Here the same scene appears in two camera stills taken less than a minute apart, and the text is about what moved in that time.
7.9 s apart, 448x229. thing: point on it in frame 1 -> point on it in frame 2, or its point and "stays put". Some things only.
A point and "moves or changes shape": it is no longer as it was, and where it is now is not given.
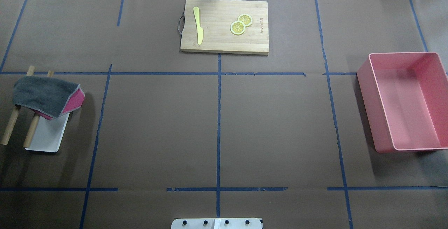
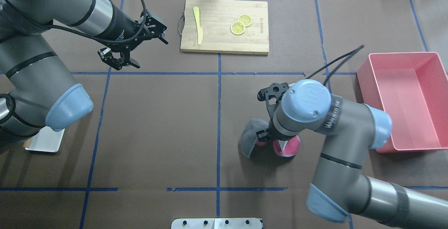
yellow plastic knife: (199, 30) stays put
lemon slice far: (246, 18) stays put
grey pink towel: (49, 97) moves or changes shape
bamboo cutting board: (211, 26) stays put
